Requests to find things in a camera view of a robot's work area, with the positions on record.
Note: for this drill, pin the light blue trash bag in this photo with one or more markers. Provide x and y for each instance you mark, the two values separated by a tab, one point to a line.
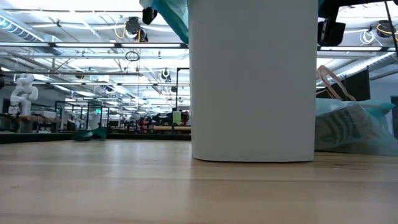
351	140

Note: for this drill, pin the workbench with dark equipment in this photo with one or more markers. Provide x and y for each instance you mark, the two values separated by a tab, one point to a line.
155	119

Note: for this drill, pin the silver ventilation duct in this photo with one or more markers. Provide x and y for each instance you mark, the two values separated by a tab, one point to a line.
21	31
367	63

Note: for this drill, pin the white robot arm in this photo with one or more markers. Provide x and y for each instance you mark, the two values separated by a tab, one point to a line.
23	93

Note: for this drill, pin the black gantry frame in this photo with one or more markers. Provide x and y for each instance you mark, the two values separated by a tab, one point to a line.
177	90

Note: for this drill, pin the large teal cloth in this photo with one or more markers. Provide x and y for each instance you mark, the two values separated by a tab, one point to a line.
174	15

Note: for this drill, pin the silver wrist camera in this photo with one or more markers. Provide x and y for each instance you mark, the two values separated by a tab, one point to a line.
334	32

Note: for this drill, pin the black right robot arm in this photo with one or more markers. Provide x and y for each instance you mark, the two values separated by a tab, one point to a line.
367	2

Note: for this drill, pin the black rig light bar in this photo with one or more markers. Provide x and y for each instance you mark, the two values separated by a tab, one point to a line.
84	45

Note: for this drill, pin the wooden workbench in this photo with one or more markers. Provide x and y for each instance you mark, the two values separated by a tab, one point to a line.
34	119

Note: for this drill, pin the blue door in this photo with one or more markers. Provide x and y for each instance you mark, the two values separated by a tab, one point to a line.
395	118

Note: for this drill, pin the small teal cloth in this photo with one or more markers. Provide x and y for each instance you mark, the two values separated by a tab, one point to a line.
90	134

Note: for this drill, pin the white plastic trash bin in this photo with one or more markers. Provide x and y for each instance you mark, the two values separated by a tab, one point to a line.
252	87

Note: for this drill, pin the white plastic bottle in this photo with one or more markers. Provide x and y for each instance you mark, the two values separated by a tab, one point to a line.
177	118

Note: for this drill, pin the black partition wall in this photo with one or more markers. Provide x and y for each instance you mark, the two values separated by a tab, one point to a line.
360	85

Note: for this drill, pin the black aluminium rig frame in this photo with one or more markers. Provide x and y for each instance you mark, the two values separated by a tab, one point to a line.
140	136

